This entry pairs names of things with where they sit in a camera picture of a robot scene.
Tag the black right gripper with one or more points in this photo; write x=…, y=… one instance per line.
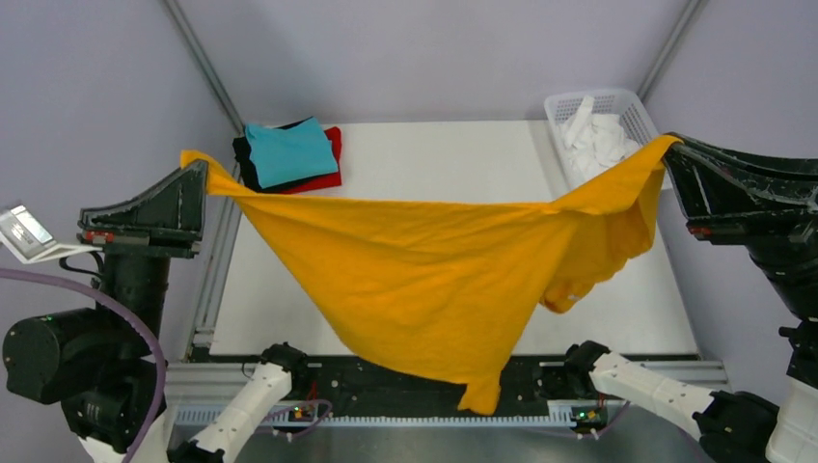
x=731, y=197

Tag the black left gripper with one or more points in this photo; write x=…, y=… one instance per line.
x=168, y=217

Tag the orange t shirt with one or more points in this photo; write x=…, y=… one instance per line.
x=444, y=291

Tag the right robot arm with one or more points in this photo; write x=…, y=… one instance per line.
x=731, y=423

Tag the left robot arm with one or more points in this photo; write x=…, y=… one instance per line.
x=103, y=365

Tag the black folded t shirt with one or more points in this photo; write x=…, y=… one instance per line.
x=248, y=171

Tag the white crumpled t shirt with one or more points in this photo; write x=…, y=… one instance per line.
x=593, y=142

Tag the white plastic laundry basket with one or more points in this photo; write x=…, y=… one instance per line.
x=635, y=119

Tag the teal folded t shirt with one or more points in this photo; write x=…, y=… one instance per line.
x=283, y=155

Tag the red folded t shirt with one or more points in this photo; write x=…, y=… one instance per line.
x=334, y=135

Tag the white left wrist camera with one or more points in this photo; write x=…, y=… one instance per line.
x=30, y=241

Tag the right aluminium frame post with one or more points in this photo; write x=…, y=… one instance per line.
x=676, y=35

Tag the aluminium frame post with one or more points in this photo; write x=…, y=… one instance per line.
x=676, y=35
x=207, y=70

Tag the aluminium table side rail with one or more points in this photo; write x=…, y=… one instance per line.
x=191, y=314

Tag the left aluminium frame post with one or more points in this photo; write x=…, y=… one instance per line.
x=207, y=70

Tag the white slotted cable duct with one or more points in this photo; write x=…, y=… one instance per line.
x=203, y=415

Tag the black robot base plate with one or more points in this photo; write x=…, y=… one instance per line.
x=348, y=386

